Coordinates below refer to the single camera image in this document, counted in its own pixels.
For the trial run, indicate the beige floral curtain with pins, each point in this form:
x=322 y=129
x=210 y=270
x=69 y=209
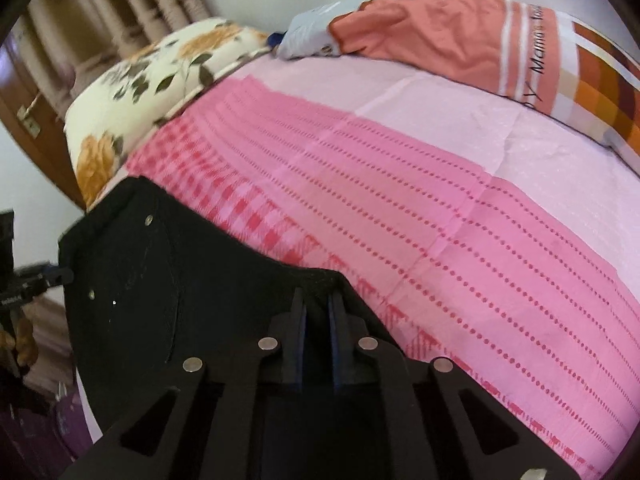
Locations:
x=125 y=5

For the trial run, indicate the purple cloth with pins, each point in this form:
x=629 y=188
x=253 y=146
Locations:
x=40 y=440

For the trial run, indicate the black pants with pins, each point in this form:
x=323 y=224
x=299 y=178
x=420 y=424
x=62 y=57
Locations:
x=200 y=280

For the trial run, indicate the wooden door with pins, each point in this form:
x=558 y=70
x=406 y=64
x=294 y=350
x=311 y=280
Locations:
x=30 y=135

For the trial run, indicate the light blue white cloth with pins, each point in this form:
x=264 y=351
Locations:
x=305 y=35

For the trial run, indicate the small blue object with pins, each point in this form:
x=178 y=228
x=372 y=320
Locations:
x=275 y=38

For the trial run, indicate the floral cream pillow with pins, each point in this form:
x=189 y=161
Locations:
x=145 y=80

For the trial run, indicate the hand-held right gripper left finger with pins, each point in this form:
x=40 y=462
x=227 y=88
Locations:
x=300 y=330

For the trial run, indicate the person's left hand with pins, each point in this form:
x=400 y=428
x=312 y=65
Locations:
x=17 y=340

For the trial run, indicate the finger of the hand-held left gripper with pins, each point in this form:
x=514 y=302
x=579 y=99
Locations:
x=56 y=275

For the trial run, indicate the orange plaid quilt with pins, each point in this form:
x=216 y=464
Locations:
x=480 y=45

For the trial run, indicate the pink checked blanket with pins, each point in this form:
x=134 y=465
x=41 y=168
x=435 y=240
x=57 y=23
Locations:
x=425 y=220

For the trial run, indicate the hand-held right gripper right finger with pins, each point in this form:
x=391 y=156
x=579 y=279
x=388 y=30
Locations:
x=337 y=330

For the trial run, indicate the metal door latch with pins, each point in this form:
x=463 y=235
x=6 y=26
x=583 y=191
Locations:
x=27 y=116

